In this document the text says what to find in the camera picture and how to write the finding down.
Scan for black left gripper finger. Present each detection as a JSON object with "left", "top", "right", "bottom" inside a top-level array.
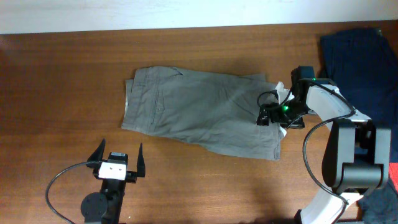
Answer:
[
  {"left": 86, "top": 139, "right": 106, "bottom": 168},
  {"left": 136, "top": 144, "right": 146, "bottom": 177}
]

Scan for grey shorts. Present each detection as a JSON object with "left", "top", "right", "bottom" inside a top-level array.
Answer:
[{"left": 121, "top": 66, "right": 285, "bottom": 161}]

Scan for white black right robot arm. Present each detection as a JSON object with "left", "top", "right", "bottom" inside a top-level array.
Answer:
[{"left": 256, "top": 66, "right": 391, "bottom": 224}]

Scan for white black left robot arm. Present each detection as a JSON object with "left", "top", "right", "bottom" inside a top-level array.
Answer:
[{"left": 80, "top": 140, "right": 146, "bottom": 224}]

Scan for navy blue folded garment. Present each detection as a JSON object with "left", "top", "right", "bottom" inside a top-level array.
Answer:
[{"left": 320, "top": 28, "right": 397, "bottom": 163}]

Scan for red cloth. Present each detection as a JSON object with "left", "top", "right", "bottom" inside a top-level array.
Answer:
[{"left": 389, "top": 162, "right": 398, "bottom": 191}]

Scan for dark teal garment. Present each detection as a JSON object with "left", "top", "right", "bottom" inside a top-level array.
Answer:
[{"left": 358, "top": 179, "right": 397, "bottom": 224}]

